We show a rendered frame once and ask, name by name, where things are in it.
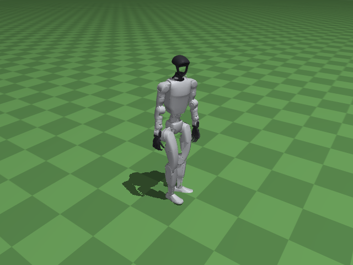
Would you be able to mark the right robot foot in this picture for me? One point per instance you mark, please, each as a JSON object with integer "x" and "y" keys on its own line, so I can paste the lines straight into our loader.
{"x": 174, "y": 198}

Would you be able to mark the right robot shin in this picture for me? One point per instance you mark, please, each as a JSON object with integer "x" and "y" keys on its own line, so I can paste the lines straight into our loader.
{"x": 171, "y": 179}

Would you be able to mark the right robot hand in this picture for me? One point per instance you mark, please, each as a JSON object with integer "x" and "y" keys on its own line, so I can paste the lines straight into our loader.
{"x": 157, "y": 141}

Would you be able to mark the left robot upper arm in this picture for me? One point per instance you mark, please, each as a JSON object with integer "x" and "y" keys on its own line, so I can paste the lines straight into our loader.
{"x": 192, "y": 101}

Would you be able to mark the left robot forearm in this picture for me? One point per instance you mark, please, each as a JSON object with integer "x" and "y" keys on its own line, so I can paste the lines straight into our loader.
{"x": 194, "y": 115}

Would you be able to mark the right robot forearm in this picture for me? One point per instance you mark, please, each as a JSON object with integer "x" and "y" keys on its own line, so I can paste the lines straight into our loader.
{"x": 158, "y": 122}

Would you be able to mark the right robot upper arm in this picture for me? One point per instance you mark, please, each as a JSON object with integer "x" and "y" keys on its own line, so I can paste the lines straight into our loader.
{"x": 162, "y": 89}

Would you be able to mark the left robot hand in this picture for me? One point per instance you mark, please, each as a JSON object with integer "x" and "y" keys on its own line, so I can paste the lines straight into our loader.
{"x": 195, "y": 132}

